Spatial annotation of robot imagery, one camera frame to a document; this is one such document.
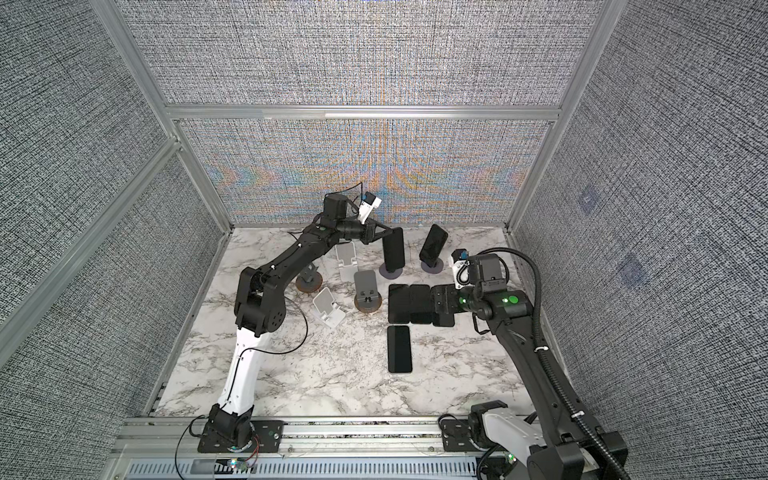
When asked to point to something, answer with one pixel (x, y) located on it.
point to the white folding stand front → (324, 307)
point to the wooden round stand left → (309, 280)
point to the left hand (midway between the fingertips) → (390, 231)
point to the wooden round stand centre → (367, 299)
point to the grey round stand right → (433, 270)
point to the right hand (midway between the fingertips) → (449, 290)
